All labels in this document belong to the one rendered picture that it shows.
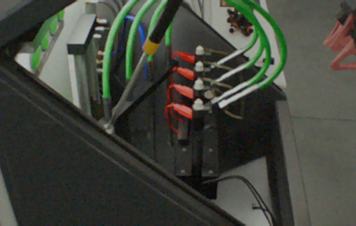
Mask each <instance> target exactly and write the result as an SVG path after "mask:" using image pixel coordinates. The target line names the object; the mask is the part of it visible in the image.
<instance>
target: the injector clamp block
mask: <svg viewBox="0 0 356 226"><path fill-rule="evenodd" d="M211 99H214V97H212V98H210V99H208V98H206V97H204V103H205V104H207V103H208V102H210V101H211ZM189 108H190V109H192V99H191V98H189ZM217 119H218V112H217V106H213V107H212V111H205V112H204V124H207V123H209V122H213V124H214V127H213V128H211V129H209V131H207V132H205V133H204V134H203V139H202V163H201V172H200V179H198V180H195V179H194V178H193V154H194V143H193V135H194V134H192V119H189V124H188V137H187V144H178V136H177V154H176V163H175V177H176V178H177V179H178V180H181V181H183V182H184V183H185V184H187V186H189V187H192V186H201V195H203V196H204V197H206V198H207V199H208V200H217V191H218V182H213V183H211V184H210V185H208V183H207V184H204V185H203V182H206V181H209V180H214V179H217V178H219V169H218V141H217Z"/></svg>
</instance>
